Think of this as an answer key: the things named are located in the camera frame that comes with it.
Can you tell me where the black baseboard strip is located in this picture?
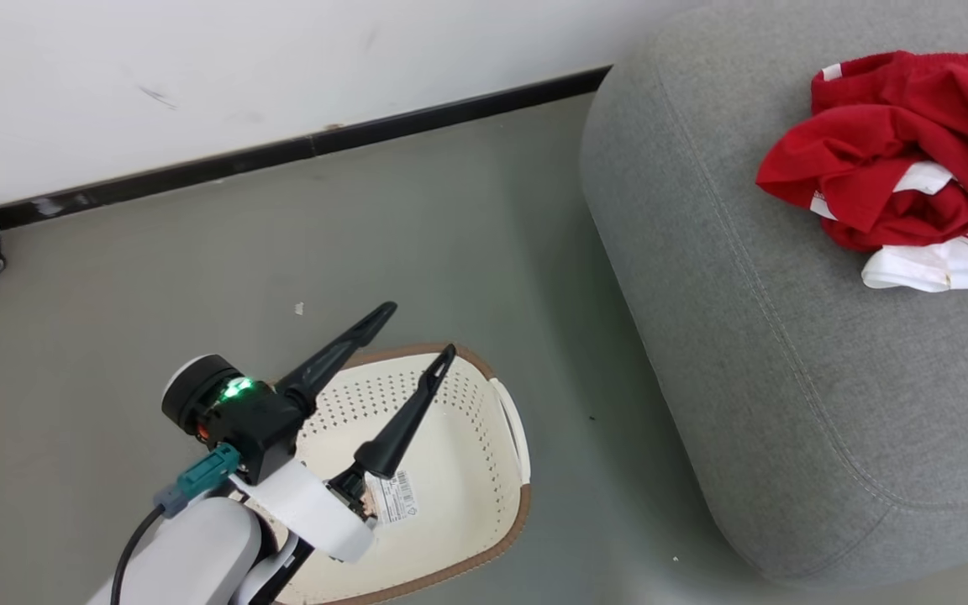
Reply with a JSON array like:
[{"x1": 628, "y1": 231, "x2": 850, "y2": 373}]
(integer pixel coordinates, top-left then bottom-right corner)
[{"x1": 0, "y1": 66, "x2": 613, "y2": 232}]

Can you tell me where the red shorts white side stripe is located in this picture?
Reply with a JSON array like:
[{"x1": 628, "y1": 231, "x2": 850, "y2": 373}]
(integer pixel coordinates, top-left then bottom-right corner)
[{"x1": 755, "y1": 49, "x2": 968, "y2": 253}]

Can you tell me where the teal left camera connector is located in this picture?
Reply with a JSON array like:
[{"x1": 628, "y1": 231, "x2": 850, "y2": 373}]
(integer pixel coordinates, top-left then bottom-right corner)
[{"x1": 155, "y1": 443, "x2": 243, "y2": 518}]

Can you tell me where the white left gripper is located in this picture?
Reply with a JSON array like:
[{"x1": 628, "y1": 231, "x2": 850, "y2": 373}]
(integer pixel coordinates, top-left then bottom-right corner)
[{"x1": 229, "y1": 301, "x2": 458, "y2": 566}]

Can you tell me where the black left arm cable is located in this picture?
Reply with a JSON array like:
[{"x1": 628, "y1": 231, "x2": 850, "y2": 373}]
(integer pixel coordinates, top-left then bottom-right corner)
[{"x1": 110, "y1": 504, "x2": 167, "y2": 605}]

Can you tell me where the cream laundry basket brown rim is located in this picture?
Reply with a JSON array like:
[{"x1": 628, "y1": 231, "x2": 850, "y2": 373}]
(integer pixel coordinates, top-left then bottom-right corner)
[{"x1": 270, "y1": 342, "x2": 533, "y2": 605}]

